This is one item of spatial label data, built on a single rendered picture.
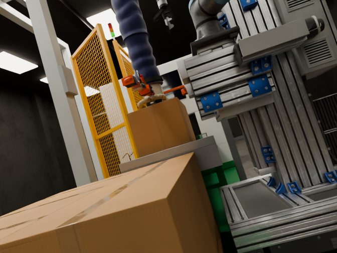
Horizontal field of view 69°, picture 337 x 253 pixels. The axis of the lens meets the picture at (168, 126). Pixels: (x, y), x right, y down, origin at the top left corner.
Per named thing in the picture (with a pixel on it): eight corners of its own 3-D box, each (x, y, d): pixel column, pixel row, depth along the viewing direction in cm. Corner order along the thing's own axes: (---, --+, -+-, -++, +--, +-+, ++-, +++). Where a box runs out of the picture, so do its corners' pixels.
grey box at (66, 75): (74, 96, 275) (67, 71, 277) (78, 94, 274) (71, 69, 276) (64, 93, 255) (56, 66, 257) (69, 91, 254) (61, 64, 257)
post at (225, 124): (244, 195, 222) (209, 91, 230) (251, 193, 222) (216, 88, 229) (245, 197, 216) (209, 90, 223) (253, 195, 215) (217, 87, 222)
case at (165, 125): (158, 157, 240) (146, 118, 243) (197, 145, 234) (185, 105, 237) (141, 165, 181) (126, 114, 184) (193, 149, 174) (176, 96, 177)
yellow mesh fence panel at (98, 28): (112, 217, 304) (66, 58, 320) (118, 214, 311) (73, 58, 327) (155, 217, 242) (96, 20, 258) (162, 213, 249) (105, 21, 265)
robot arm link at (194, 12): (210, 29, 128) (202, 5, 129) (225, 14, 116) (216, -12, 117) (190, 32, 123) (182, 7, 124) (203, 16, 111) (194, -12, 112)
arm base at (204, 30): (226, 43, 126) (220, 25, 127) (229, 31, 111) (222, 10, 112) (198, 53, 128) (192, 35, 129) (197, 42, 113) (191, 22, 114)
